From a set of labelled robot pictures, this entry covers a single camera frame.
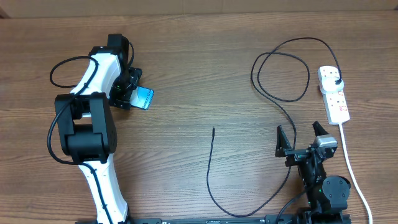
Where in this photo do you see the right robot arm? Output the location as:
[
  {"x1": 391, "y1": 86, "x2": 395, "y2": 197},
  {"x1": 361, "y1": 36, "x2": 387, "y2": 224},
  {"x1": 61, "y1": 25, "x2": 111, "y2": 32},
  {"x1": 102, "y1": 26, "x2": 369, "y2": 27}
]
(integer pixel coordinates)
[{"x1": 269, "y1": 121, "x2": 351, "y2": 223}]

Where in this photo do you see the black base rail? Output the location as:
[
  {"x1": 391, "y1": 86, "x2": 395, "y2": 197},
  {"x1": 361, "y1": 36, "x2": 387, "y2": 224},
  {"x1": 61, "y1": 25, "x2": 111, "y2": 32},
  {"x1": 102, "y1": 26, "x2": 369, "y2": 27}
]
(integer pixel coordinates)
[{"x1": 74, "y1": 213, "x2": 352, "y2": 224}]

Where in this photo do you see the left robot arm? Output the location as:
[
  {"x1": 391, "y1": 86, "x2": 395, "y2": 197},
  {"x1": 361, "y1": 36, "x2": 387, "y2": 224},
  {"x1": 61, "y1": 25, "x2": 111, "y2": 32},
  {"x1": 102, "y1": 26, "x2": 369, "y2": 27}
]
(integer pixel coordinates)
[{"x1": 49, "y1": 34, "x2": 142, "y2": 223}]

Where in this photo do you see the white power strip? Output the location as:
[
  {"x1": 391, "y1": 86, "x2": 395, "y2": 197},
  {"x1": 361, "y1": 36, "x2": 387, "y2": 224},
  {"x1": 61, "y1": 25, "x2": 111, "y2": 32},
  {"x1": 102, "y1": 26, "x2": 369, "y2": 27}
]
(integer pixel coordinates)
[{"x1": 318, "y1": 66, "x2": 350, "y2": 125}]

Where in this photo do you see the blue screen smartphone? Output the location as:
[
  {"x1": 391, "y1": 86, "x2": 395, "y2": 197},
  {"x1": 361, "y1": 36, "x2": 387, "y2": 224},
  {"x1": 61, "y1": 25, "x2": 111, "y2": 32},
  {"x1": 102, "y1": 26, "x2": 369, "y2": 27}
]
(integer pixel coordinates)
[{"x1": 130, "y1": 86, "x2": 154, "y2": 110}]

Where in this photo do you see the cardboard wall panel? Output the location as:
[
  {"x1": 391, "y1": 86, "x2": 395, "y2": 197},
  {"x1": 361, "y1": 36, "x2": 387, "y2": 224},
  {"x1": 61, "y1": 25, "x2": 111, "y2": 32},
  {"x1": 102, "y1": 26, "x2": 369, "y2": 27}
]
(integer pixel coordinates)
[{"x1": 1, "y1": 0, "x2": 397, "y2": 18}]

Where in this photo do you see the white power strip cord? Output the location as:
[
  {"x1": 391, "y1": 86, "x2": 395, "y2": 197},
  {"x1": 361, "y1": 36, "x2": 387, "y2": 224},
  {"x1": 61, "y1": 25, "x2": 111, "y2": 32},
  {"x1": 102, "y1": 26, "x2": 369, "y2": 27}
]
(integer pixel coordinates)
[{"x1": 338, "y1": 123, "x2": 374, "y2": 224}]

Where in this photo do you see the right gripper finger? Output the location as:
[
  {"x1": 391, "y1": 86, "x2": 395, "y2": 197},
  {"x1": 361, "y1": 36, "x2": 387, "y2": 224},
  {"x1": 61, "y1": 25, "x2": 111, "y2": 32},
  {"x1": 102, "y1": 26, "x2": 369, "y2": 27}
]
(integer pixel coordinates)
[
  {"x1": 275, "y1": 125, "x2": 293, "y2": 157},
  {"x1": 312, "y1": 121, "x2": 328, "y2": 136}
]

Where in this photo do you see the white charger plug adapter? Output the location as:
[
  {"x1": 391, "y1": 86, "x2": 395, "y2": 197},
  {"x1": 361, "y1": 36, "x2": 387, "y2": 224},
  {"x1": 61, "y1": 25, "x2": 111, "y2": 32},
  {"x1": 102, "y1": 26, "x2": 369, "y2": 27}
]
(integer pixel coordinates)
[{"x1": 320, "y1": 77, "x2": 345, "y2": 94}]

